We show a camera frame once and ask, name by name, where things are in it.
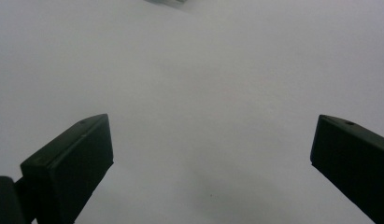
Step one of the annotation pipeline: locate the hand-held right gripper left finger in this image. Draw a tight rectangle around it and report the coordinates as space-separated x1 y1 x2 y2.
20 113 115 224

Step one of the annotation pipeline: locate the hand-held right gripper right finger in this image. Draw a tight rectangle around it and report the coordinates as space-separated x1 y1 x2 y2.
309 114 384 224

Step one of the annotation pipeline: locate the clear plastic organizer box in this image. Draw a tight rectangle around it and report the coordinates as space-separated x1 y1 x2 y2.
144 0 192 7

